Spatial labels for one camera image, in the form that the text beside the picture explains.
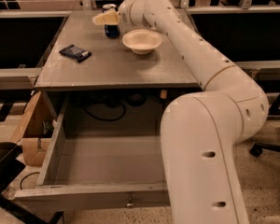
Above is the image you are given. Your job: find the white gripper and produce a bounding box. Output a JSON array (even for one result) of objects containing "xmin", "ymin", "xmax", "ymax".
[{"xmin": 92, "ymin": 0, "xmax": 147, "ymax": 26}]

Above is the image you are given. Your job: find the blue pepsi can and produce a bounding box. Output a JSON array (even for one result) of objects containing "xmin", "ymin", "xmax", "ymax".
[{"xmin": 102, "ymin": 4, "xmax": 120, "ymax": 38}]

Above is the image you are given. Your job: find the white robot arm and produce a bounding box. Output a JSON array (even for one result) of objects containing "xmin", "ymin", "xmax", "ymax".
[{"xmin": 92, "ymin": 0, "xmax": 269, "ymax": 224}]

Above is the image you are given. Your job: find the grey open top drawer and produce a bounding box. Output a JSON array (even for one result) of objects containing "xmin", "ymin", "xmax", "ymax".
[{"xmin": 15, "ymin": 98, "xmax": 170, "ymax": 211}]

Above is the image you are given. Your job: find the metal drawer knob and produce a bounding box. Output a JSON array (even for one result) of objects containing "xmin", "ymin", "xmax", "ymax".
[{"xmin": 125, "ymin": 197, "xmax": 134, "ymax": 209}]

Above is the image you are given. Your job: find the white bowl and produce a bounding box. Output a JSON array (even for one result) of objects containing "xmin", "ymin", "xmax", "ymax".
[{"xmin": 122, "ymin": 29, "xmax": 162, "ymax": 55}]

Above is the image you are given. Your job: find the dark blue snack packet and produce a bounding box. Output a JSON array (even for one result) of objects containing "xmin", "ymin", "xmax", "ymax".
[{"xmin": 59, "ymin": 45, "xmax": 91, "ymax": 63}]

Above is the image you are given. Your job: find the grey cabinet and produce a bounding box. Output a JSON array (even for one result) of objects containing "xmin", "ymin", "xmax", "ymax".
[{"xmin": 35, "ymin": 8, "xmax": 209, "ymax": 119}]

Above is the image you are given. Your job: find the cardboard box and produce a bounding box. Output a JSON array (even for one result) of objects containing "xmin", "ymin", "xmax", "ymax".
[{"xmin": 10, "ymin": 91, "xmax": 57, "ymax": 167}]

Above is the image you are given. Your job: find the black office chair base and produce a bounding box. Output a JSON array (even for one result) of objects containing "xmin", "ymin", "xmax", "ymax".
[{"xmin": 249, "ymin": 119, "xmax": 280, "ymax": 213}]

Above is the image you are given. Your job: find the black chair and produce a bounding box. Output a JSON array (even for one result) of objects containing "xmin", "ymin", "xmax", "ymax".
[{"xmin": 0, "ymin": 130, "xmax": 65, "ymax": 224}]

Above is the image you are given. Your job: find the black cable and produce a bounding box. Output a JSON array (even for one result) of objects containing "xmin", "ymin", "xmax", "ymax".
[{"xmin": 82, "ymin": 93, "xmax": 127, "ymax": 122}]

